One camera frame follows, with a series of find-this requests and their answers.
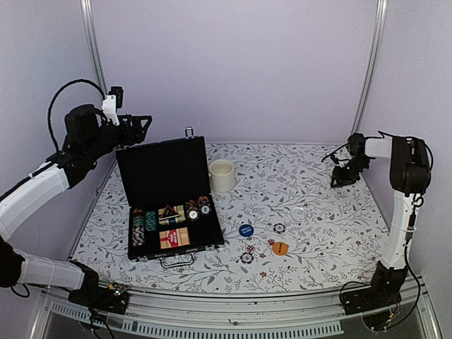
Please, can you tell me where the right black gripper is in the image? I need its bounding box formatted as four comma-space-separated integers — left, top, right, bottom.
333, 157, 371, 187

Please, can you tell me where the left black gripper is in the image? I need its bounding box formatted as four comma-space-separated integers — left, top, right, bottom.
86, 114, 153, 161

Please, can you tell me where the triangular all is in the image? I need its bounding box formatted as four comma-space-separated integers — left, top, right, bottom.
159, 205, 179, 220

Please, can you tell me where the blue playing card deck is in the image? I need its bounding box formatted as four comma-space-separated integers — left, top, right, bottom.
158, 205, 186, 225

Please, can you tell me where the red playing card deck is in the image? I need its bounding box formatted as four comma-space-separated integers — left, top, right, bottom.
159, 227, 191, 249

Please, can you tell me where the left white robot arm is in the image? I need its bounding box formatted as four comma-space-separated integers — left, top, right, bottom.
1, 104, 153, 307

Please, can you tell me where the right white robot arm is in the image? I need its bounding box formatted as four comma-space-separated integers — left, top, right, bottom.
328, 131, 433, 308

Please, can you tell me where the black poker set case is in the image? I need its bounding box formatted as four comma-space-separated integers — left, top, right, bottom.
116, 127, 225, 268

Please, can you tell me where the clear round dealer disc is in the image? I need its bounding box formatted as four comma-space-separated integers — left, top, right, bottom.
291, 206, 306, 221

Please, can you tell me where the floral table mat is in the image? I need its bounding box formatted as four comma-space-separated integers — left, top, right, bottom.
73, 144, 389, 294

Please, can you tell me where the blue ten poker chip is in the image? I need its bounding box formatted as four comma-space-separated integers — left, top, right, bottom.
273, 223, 285, 234

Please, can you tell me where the orange chip stack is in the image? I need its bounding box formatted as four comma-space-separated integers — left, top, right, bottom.
132, 208, 145, 246

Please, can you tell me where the green chip stack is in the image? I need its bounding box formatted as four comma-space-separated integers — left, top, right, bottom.
144, 211, 158, 232

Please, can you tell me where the cream ribbed cup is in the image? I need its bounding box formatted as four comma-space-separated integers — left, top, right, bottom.
208, 160, 236, 193

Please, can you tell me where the orange big blind button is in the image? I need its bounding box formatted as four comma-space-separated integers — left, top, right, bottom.
272, 242, 289, 256

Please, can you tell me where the black chip stack white top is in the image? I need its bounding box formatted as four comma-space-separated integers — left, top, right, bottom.
185, 200, 200, 221

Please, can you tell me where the blue chip stack white top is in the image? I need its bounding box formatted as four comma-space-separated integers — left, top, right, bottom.
198, 196, 211, 215

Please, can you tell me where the blue small blind button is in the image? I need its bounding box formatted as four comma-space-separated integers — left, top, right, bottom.
239, 224, 254, 237

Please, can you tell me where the black poker chip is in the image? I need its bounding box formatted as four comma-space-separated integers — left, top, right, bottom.
240, 253, 254, 264

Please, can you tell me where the black braided left cable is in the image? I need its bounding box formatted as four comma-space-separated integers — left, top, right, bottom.
48, 79, 107, 153

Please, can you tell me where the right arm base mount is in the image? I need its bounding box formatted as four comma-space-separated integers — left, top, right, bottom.
339, 261, 408, 315

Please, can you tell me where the left aluminium frame post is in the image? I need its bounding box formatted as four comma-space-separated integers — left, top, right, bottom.
80, 0, 107, 93

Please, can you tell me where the aluminium frame post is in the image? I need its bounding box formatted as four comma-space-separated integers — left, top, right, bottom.
80, 0, 107, 93
350, 0, 388, 133

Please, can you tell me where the right aluminium frame post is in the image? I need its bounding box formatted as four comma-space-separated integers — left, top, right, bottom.
350, 0, 388, 133

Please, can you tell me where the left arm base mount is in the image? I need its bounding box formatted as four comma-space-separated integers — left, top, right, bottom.
68, 261, 129, 315

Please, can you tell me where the front aluminium rail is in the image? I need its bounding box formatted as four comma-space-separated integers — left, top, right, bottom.
30, 278, 442, 339

